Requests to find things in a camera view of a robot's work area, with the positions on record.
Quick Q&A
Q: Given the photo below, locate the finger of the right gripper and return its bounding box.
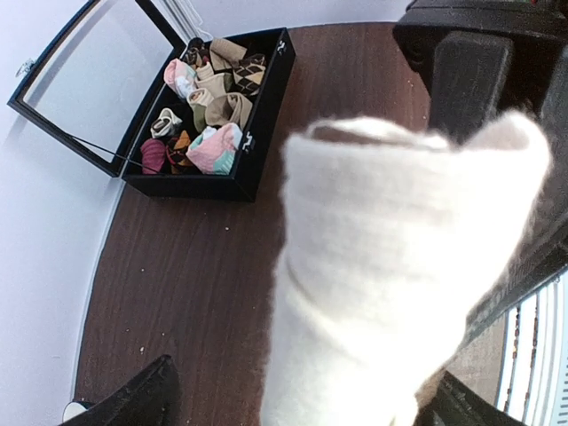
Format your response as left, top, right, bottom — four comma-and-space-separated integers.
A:
461, 47, 567, 348

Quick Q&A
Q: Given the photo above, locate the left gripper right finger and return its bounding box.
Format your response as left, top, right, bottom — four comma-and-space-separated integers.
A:
416, 370, 523, 426

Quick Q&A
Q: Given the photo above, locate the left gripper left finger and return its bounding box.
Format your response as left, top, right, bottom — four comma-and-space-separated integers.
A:
63, 354, 179, 425

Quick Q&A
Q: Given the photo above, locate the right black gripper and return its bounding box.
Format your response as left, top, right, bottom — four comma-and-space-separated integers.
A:
393, 1, 567, 141

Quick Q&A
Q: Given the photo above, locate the cream and brown sock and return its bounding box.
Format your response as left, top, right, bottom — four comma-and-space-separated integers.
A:
260, 111, 551, 425

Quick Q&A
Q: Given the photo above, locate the tan brown ribbed sock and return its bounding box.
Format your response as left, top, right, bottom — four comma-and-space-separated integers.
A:
209, 38, 247, 72

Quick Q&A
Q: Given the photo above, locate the dark bowl white inside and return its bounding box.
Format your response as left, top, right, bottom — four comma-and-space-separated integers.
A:
62, 401, 94, 422

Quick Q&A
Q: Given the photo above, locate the brown diamond rolled sock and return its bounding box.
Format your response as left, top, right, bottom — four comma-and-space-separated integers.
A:
233, 53, 266, 96

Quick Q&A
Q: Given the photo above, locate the dark red rolled sock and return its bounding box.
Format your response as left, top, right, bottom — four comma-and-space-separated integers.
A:
140, 138, 166, 175

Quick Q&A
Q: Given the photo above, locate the tan rolled sock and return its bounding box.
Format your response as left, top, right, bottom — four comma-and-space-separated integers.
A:
186, 89, 253, 131

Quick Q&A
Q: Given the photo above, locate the orange sock piece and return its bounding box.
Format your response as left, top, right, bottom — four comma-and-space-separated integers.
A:
165, 130, 195, 174

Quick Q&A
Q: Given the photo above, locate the pink mint rolled sock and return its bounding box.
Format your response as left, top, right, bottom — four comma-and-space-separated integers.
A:
185, 122, 242, 176

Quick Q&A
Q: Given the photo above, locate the beige rolled sock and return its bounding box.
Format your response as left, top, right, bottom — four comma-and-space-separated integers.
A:
195, 63, 233, 98

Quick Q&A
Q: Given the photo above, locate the cream brown rolled sock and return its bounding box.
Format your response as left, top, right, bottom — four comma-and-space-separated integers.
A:
150, 107, 183, 138

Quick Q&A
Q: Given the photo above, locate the brown argyle rolled sock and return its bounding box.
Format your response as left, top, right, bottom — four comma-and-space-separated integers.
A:
181, 37, 210, 69

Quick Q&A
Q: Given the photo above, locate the pink white rolled sock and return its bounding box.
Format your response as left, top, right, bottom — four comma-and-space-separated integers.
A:
163, 59, 196, 99

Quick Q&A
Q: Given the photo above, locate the black glass box lid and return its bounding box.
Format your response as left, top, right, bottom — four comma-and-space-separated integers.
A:
8, 1, 185, 178

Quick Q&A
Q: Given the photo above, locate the front aluminium rail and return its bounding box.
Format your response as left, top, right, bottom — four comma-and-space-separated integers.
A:
495, 272, 568, 425

